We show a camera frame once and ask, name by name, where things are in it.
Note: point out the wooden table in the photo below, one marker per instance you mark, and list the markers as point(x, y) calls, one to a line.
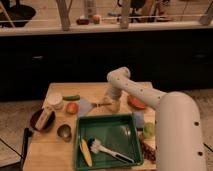
point(48, 152)

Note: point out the green cucumber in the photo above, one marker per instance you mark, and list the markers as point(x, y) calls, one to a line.
point(71, 98)

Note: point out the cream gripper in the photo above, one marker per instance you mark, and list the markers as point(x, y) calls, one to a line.
point(111, 104)

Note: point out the small metal cup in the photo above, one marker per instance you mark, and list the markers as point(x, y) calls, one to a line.
point(64, 132)

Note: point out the red apple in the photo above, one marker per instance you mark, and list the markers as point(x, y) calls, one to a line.
point(72, 108)

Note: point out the orange plastic bowl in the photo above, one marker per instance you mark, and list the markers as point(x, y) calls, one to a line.
point(135, 103)

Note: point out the black handle tool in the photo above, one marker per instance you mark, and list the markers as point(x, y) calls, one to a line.
point(27, 134)

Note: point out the purple grape bunch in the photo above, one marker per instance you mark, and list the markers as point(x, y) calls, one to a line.
point(148, 151)

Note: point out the beige bread slice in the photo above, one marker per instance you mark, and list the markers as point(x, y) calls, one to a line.
point(44, 117)

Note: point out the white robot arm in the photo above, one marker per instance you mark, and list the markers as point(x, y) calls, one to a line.
point(179, 140)

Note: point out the green plastic tray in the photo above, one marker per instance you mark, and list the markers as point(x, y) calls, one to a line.
point(116, 132)

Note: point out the yellow corn cob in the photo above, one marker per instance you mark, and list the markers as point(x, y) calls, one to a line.
point(86, 152)

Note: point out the white dish brush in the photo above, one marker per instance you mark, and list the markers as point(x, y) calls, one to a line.
point(95, 146)

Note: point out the light blue cloth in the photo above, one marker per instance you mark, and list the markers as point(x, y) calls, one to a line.
point(84, 107)

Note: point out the green apple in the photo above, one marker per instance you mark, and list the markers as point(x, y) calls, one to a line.
point(148, 130)

